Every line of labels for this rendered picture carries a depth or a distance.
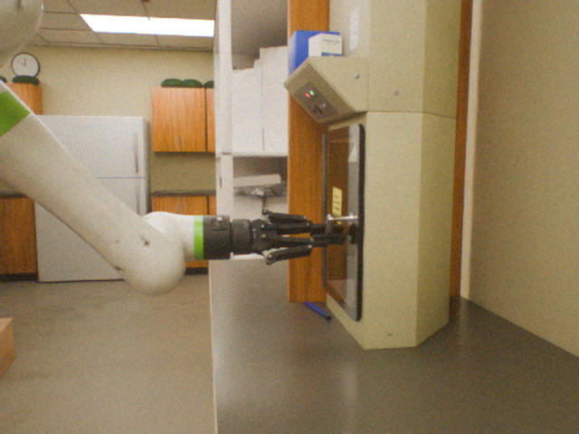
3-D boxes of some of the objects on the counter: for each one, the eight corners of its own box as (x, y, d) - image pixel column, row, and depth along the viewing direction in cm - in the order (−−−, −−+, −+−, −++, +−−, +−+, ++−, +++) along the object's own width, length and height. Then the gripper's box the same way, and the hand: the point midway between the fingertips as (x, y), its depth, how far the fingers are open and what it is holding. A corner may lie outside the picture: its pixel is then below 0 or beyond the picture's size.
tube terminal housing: (416, 301, 139) (426, 3, 130) (480, 344, 107) (499, -50, 98) (326, 306, 135) (329, -2, 126) (364, 350, 103) (371, -58, 94)
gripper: (233, 256, 99) (354, 252, 102) (230, 198, 107) (341, 197, 111) (232, 277, 104) (346, 273, 108) (229, 221, 113) (335, 219, 117)
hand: (327, 234), depth 109 cm, fingers closed, pressing on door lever
